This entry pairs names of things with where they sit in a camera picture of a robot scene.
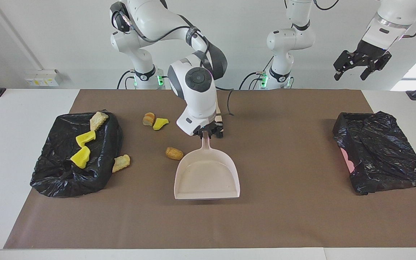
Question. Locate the notched yellow sponge piece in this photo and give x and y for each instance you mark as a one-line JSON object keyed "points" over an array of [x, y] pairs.
{"points": [[85, 139]]}

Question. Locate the pink plastic bin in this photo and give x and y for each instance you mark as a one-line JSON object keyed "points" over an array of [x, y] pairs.
{"points": [[347, 160]]}

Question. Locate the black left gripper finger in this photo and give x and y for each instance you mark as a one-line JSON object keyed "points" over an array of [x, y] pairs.
{"points": [[345, 61], [376, 63]]}

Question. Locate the brown table mat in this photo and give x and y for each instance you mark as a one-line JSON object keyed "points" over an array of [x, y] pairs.
{"points": [[208, 224]]}

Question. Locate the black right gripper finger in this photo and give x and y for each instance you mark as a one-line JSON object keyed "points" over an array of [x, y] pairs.
{"points": [[218, 134], [199, 134]]}

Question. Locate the large yellow sponge piece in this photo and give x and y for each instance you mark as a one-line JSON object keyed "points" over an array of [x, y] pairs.
{"points": [[81, 158]]}

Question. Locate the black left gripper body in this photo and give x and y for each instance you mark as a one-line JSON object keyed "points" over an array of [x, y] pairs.
{"points": [[372, 52]]}

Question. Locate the pink plastic dustpan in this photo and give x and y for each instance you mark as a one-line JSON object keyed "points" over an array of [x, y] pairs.
{"points": [[208, 177]]}

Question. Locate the white wall socket box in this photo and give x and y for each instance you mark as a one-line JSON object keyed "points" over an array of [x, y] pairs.
{"points": [[43, 78]]}

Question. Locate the brown fried nugget toy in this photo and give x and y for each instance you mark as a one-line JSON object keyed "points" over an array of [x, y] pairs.
{"points": [[174, 154]]}

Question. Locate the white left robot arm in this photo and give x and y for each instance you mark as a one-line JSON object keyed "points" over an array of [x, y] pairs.
{"points": [[291, 39]]}

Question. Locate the beige dumpling toy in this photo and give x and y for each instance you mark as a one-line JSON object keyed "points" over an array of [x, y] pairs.
{"points": [[121, 163]]}

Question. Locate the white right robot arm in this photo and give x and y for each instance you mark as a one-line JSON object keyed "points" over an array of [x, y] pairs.
{"points": [[197, 94]]}

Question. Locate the small yellow sponge piece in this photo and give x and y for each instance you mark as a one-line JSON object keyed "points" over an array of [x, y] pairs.
{"points": [[159, 124]]}

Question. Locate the black trash bag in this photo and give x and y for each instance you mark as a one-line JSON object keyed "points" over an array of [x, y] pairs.
{"points": [[385, 151]]}

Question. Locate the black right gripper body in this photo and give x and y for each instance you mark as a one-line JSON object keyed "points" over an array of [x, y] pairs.
{"points": [[208, 129]]}

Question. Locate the striped croissant toy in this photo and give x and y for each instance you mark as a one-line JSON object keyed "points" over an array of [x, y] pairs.
{"points": [[148, 119]]}

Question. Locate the beige bread chunk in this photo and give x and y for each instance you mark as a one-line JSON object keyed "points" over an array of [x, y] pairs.
{"points": [[98, 121]]}

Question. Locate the black bag lined bin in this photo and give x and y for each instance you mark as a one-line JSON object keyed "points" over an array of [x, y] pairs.
{"points": [[60, 180]]}

